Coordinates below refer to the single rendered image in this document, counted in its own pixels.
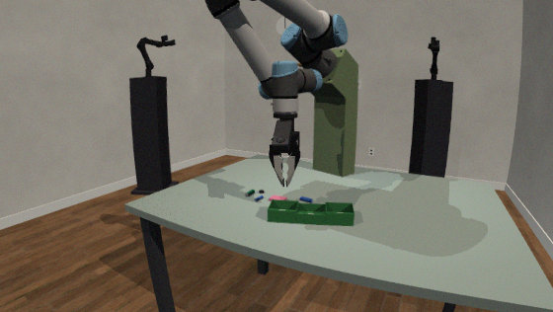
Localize green rack of three bins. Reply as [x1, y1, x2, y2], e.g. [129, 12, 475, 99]
[268, 199, 355, 226]

